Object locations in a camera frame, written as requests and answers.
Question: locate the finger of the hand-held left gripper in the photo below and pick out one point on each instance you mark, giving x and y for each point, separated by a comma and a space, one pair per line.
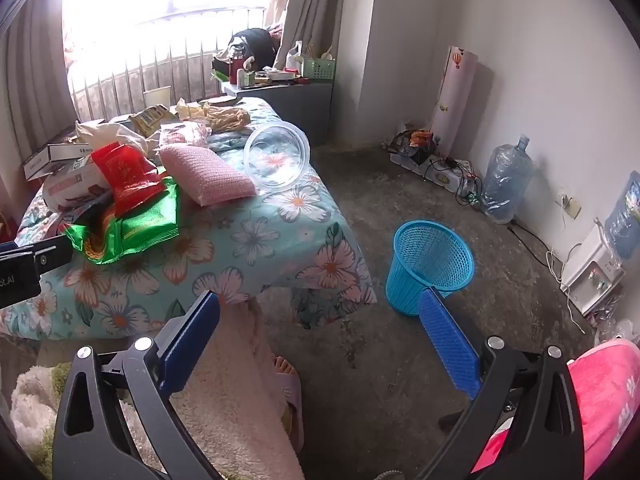
45, 252

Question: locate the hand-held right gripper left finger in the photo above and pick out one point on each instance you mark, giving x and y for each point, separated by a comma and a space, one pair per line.
192, 342

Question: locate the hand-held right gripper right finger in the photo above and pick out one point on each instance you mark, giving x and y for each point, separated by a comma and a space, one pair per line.
450, 347

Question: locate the blue plastic wastebasket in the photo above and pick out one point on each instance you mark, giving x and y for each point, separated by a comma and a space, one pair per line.
415, 280

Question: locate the white grey carton box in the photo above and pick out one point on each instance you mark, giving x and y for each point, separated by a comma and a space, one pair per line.
55, 157

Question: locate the green foil packet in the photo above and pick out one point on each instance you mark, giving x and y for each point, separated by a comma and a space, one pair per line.
145, 225

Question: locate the pink textured pouch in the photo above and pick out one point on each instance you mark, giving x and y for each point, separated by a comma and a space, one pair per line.
205, 172

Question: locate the yellow snack packet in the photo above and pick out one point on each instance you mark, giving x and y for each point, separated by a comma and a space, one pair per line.
152, 119

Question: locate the pink orange snack packet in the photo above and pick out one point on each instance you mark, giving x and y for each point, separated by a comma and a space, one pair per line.
185, 135

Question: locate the brown paper bag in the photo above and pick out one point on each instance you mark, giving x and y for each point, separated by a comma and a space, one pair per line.
227, 117

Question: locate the cream fluffy blanket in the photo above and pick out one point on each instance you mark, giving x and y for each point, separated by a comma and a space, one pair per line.
230, 400

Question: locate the white box with red print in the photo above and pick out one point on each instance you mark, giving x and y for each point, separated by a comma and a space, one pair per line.
75, 185

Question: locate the person's foot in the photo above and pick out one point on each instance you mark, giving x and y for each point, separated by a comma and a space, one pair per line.
285, 365

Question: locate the red foil packet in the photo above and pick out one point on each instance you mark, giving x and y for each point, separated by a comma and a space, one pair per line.
125, 175

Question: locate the floral blanket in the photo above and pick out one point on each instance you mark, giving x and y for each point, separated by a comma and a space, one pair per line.
250, 240

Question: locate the pink slipper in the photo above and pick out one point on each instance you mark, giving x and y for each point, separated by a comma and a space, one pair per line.
295, 410

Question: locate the white crumpled plastic bag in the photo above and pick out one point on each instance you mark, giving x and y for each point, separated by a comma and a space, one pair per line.
107, 135

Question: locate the white water dispenser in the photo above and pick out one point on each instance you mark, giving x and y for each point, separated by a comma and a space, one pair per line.
585, 275

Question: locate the pink cloth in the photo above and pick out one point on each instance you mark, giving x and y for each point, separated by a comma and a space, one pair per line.
605, 390

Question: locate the grey curtain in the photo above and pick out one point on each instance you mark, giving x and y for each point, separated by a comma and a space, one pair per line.
30, 85
315, 0

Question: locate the clear plastic bag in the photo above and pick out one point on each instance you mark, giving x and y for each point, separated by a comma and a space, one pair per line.
617, 327

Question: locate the large clear water jug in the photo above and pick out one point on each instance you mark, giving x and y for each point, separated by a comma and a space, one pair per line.
507, 182

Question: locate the clear plastic bowl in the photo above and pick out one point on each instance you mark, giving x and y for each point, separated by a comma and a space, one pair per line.
275, 160

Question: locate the crumpled cream paper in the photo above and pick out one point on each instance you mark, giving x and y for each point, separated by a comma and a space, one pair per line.
192, 110

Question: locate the black orange snack bag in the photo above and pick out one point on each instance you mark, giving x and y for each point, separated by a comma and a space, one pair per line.
412, 145

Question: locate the blue wrapped water bottle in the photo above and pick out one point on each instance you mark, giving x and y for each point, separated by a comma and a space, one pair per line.
625, 215

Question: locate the metal window railing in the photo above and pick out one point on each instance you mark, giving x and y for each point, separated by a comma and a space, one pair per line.
165, 60

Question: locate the grey cabinet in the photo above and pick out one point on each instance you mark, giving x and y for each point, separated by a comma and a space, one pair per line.
300, 115

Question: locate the white printed board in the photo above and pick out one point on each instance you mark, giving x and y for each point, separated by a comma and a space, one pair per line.
457, 95

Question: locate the red container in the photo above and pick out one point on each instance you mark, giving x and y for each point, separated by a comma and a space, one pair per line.
236, 69

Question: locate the green plastic storage basket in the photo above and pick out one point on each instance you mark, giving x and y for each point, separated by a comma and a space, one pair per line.
318, 69

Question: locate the white plastic jug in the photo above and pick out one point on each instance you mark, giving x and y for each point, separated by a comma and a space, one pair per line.
295, 57

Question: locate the wall outlet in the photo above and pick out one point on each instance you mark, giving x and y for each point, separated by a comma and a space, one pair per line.
570, 206

